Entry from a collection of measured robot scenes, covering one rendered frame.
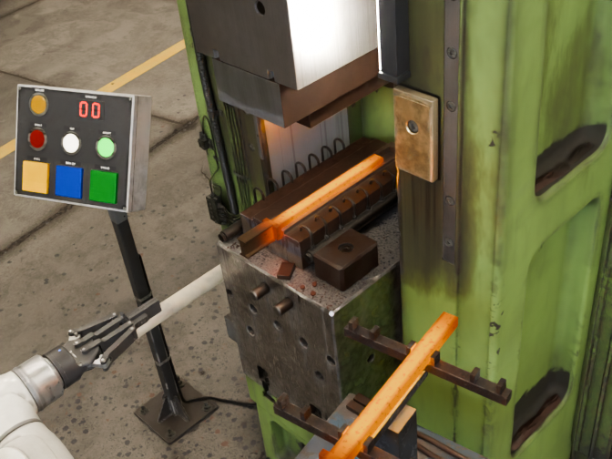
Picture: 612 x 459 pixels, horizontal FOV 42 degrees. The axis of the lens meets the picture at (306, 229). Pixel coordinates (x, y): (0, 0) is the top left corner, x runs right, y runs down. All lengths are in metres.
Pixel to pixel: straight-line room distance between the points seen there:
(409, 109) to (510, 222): 0.28
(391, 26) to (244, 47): 0.30
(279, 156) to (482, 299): 0.63
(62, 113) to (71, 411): 1.19
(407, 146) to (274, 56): 0.29
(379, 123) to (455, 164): 0.64
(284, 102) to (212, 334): 1.59
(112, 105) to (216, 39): 0.45
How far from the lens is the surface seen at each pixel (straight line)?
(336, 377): 1.76
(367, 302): 1.70
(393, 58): 1.40
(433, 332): 1.40
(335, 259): 1.65
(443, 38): 1.36
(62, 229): 3.71
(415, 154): 1.48
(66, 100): 2.03
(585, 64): 1.66
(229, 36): 1.55
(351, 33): 1.52
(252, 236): 1.68
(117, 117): 1.94
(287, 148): 1.95
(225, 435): 2.63
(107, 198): 1.96
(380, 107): 2.05
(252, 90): 1.56
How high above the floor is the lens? 2.02
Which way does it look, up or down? 37 degrees down
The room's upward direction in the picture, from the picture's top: 7 degrees counter-clockwise
